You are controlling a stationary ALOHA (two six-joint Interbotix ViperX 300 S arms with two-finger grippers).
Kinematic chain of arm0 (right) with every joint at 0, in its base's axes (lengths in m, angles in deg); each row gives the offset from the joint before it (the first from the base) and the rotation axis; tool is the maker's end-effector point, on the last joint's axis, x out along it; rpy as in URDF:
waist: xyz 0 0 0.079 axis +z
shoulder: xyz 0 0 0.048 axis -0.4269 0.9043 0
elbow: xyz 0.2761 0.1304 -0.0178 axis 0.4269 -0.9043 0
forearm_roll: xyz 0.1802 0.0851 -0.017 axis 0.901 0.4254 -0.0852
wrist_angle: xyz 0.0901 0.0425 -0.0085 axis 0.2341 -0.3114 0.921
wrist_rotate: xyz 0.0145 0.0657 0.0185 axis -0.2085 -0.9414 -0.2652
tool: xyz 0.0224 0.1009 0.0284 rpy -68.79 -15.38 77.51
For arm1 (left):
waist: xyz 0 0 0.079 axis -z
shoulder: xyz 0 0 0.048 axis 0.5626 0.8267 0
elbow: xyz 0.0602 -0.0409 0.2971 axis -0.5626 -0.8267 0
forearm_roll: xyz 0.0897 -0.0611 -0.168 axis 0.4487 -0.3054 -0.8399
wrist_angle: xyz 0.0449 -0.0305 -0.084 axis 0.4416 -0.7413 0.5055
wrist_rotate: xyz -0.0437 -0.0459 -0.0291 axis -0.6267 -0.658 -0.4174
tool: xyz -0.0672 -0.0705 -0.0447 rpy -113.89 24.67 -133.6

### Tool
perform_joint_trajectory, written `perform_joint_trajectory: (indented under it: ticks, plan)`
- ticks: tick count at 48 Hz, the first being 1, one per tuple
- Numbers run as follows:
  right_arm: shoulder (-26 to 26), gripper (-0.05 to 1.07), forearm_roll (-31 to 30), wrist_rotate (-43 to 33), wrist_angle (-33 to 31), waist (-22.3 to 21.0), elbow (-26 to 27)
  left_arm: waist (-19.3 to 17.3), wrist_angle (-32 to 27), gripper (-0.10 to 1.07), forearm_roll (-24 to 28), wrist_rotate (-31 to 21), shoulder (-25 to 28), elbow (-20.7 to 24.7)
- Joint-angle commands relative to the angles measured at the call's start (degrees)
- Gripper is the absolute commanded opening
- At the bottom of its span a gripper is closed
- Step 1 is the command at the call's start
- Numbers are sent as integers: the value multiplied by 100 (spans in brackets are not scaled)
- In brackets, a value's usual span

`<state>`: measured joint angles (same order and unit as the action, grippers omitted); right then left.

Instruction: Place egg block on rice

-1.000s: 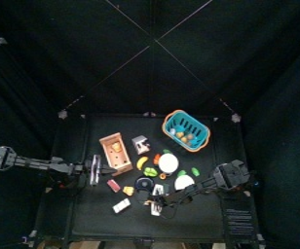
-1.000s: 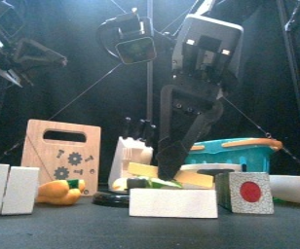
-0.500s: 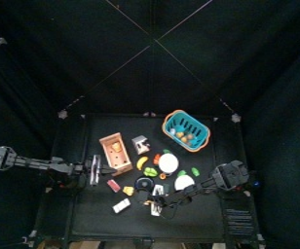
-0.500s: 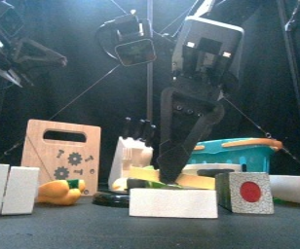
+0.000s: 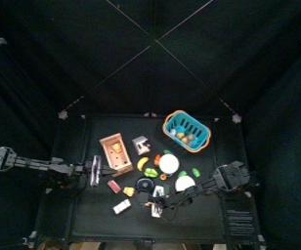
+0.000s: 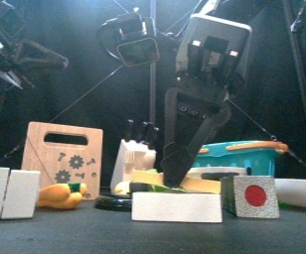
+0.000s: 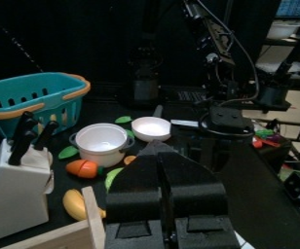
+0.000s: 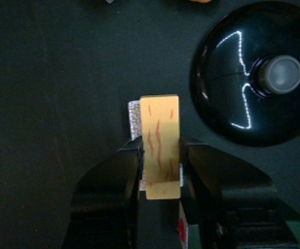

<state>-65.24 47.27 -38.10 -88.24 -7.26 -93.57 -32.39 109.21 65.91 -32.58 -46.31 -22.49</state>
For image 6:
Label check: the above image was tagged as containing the yellow egg block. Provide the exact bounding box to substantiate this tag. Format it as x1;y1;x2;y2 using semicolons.
129;169;222;195

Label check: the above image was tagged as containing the white toy knife block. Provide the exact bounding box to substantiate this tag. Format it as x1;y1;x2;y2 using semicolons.
109;138;158;192

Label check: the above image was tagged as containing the sushi roll block red dot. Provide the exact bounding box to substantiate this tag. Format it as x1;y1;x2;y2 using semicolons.
220;175;281;219

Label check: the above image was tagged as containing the white round plate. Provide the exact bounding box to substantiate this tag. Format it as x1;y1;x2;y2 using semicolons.
186;166;248;182

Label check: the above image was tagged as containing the teal basket with orange rim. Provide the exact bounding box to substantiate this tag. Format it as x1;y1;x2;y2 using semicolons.
194;140;291;179

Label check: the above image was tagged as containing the green toy lettuce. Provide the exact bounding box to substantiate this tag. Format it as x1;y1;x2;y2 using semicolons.
143;168;188;193

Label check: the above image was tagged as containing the black round pot lid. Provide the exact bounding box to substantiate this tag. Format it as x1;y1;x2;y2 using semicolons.
93;181;156;213

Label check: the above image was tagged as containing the wooden toy tool box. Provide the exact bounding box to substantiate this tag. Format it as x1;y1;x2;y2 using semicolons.
20;121;105;200

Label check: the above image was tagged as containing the white round bowl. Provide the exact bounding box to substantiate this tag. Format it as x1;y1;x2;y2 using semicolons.
273;178;306;210

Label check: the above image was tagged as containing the yellow toy bell pepper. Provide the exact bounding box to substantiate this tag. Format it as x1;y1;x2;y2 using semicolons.
36;182;89;210

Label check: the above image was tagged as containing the black handled toy knife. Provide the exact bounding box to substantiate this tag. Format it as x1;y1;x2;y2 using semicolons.
134;121;149;143
146;127;161;151
122;119;135;143

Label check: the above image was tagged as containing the thin white cord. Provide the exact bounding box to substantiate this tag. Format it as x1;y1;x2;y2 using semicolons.
0;65;126;167
228;99;306;181

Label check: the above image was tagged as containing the black frame pole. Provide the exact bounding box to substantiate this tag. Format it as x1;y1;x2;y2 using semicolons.
149;0;158;125

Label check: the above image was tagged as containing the black camera cable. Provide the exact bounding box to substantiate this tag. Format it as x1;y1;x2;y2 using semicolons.
94;16;126;62

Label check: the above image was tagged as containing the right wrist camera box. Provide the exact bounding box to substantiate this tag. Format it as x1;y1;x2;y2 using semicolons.
114;13;161;67

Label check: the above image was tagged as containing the black frame corner post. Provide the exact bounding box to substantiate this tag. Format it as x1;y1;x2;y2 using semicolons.
281;0;306;161

